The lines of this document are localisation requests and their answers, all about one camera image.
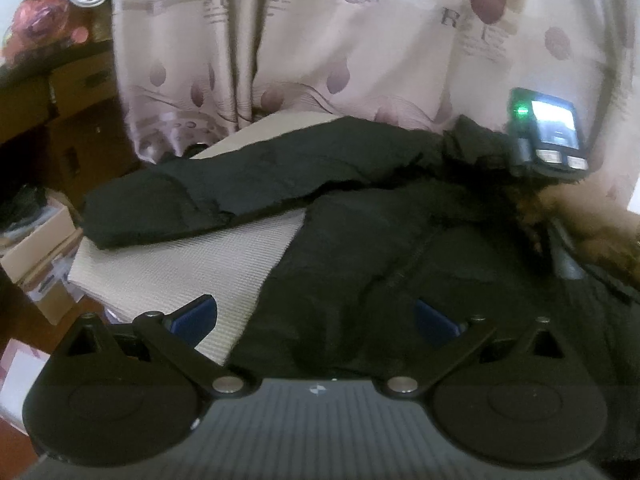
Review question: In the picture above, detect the large brown cardboard box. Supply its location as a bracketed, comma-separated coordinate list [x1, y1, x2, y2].
[0, 45, 136, 201]

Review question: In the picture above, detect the white box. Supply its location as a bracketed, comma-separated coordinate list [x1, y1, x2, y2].
[0, 337, 51, 423]

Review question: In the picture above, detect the open cardboard box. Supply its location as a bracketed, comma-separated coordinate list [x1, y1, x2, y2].
[0, 185, 83, 326]

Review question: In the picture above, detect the pink floral bundle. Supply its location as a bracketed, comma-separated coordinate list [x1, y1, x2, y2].
[0, 0, 93, 63]

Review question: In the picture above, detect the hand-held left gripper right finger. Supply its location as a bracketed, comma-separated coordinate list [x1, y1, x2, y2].
[387, 300, 568, 397]

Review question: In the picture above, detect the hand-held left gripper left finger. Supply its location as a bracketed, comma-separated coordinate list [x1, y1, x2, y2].
[65, 296, 246, 397]

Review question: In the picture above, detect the pink patterned curtain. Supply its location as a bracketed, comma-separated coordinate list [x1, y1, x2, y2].
[107, 0, 640, 211]

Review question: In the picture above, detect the black fur-hooded jacket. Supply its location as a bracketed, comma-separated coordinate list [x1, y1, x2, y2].
[82, 115, 640, 461]

